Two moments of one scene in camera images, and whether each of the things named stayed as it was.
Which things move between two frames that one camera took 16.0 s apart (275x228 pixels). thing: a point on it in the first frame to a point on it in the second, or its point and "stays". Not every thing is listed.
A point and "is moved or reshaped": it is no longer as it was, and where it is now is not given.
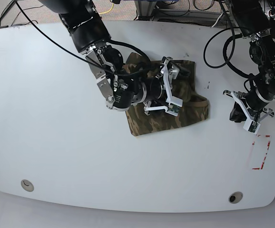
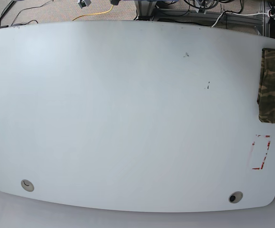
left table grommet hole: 27,185 stays
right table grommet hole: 235,197 stays
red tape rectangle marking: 264,157 stays
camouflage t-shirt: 194,108 is moved or reshaped
